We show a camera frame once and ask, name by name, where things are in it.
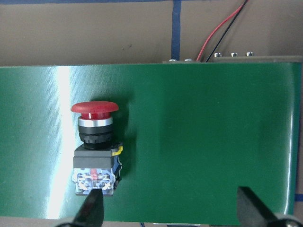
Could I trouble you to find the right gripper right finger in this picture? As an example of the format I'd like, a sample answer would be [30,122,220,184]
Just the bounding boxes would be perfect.
[237,186,278,227]

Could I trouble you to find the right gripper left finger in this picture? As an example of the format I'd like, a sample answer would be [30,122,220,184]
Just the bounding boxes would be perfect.
[71,189,104,227]

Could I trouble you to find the red push button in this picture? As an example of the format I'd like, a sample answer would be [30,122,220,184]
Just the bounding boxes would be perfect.
[71,101,123,196]

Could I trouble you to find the green conveyor belt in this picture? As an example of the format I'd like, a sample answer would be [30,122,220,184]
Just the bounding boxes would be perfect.
[0,56,303,225]

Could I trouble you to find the brown paper table cover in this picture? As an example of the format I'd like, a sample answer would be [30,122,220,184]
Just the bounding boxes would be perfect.
[0,0,303,227]

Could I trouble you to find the red black conveyor wires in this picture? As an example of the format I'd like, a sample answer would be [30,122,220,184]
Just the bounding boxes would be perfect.
[195,0,250,63]

